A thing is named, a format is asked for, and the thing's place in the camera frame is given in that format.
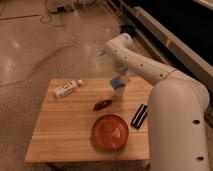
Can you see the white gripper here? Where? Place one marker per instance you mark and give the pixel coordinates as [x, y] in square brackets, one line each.
[123, 72]

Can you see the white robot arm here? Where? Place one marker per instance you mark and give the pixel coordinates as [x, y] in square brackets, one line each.
[176, 107]

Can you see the white ceramic cup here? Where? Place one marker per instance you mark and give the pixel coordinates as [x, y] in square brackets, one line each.
[118, 92]

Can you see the dark brown small item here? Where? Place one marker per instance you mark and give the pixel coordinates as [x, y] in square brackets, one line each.
[102, 104]

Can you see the black box on floor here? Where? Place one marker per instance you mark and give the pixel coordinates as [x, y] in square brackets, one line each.
[129, 29]

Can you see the white plastic bottle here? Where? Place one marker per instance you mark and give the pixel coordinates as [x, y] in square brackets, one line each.
[67, 88]

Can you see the red bowl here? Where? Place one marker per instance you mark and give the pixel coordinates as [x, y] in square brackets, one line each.
[110, 132]

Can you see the wooden table board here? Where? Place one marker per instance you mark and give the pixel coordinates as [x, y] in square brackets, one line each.
[63, 131]

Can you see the grey device on floor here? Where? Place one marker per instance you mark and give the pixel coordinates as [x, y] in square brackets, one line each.
[54, 5]

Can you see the long wall rail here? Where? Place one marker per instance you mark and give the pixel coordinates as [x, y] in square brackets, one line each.
[183, 29]

